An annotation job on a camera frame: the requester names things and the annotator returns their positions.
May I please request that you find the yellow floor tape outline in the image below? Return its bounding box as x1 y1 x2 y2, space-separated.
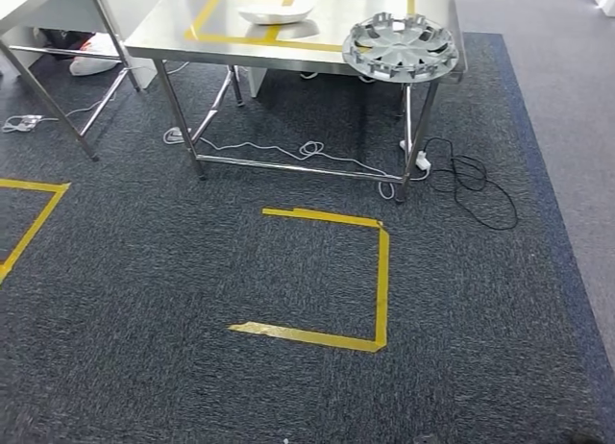
228 207 391 355
0 178 72 286

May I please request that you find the thin black floor cable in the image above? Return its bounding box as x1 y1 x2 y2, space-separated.
422 136 520 233

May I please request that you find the white floor cable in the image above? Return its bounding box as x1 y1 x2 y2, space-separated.
161 125 431 202
1 62 191 136

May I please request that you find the white power strip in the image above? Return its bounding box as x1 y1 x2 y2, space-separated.
400 138 432 172

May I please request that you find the yellow tape on workbench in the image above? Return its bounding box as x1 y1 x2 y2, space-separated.
183 0 417 54

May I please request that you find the white plastic cover part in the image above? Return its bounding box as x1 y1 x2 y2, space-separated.
237 3 315 27

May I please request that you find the grey plastic wheel hubcap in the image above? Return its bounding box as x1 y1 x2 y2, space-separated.
342 12 460 84

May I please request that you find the white and red bag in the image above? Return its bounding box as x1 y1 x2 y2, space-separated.
69 33 123 78

